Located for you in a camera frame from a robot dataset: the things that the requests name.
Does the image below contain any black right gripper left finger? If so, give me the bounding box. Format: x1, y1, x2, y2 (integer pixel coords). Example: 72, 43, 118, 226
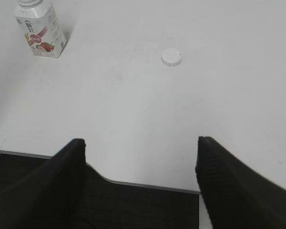
0, 138, 86, 229

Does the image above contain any white plastic bottle cap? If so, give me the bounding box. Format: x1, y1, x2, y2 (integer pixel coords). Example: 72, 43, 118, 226
161, 48, 182, 67

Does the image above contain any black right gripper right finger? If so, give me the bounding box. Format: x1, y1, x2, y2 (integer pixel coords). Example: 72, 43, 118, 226
195, 136, 286, 229

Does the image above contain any white yili yogurt bottle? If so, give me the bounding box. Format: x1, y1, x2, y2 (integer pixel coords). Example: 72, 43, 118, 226
14, 0, 67, 58

